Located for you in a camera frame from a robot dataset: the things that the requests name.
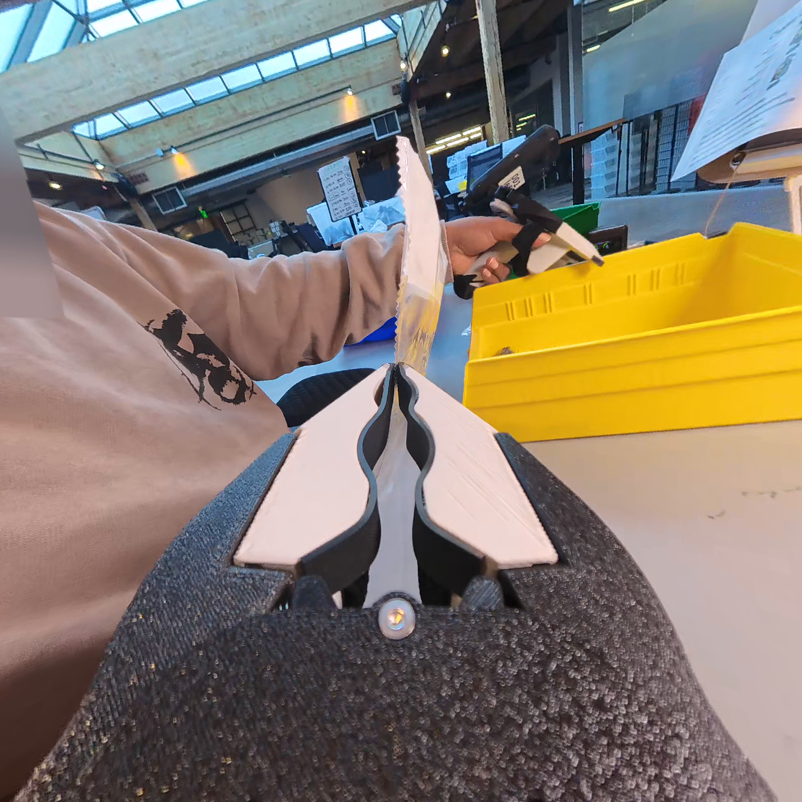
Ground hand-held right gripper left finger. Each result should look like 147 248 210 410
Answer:
235 364 397 602

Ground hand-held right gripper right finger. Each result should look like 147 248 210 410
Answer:
399 364 561 602

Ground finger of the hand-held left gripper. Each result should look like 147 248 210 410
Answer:
524 239 572 277
542 216 606 268

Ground large clear labelled bag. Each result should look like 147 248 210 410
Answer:
393 135 451 377

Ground yellow bin with grey parts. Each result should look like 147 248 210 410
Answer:
463 222 802 443

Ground person's left forearm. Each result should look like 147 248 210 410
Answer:
188 223 452 377

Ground person's left hand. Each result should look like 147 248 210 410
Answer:
444 215 523 284

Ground dark wooden table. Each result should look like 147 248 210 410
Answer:
558 117 627 208

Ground black textured pad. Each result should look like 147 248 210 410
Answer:
276 366 377 429

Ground blue bin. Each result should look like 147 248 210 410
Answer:
354 317 399 347

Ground white paper sign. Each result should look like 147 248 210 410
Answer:
317 156 364 224

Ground white book stand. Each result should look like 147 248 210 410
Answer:
696 141 802 186

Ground person's beige sweatshirt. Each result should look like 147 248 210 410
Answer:
0 201 302 790

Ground instruction booklet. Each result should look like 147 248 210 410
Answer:
671 0 802 185

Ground white cord with plug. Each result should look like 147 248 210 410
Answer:
702 151 746 239

